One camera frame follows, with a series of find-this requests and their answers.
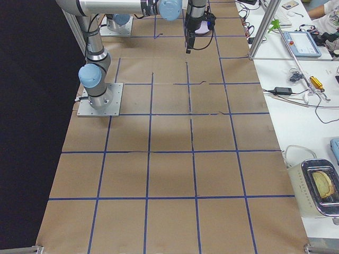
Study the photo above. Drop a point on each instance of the black power adapter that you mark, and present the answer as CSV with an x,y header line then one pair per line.
x,y
283,91

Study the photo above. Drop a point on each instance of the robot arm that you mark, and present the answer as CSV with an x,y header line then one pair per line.
x,y
115,21
97,58

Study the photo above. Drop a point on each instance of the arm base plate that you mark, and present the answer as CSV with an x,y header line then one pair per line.
x,y
124,31
108,104

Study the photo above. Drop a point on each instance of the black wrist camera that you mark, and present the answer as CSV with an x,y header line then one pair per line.
x,y
210,20

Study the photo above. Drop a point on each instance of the teach pendant tablet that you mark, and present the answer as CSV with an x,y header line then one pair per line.
x,y
302,44

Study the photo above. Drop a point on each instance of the person in white shirt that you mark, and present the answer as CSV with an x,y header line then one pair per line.
x,y
325,19

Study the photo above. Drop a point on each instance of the toast slice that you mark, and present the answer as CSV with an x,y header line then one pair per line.
x,y
323,183

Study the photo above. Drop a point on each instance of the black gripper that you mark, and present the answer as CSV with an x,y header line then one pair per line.
x,y
192,24

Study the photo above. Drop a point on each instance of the yellow tool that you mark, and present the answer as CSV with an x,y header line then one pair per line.
x,y
316,83

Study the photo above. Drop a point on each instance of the aluminium frame upright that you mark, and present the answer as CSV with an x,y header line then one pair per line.
x,y
262,30

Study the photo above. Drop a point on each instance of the brown paper table cover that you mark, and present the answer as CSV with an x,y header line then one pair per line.
x,y
191,164

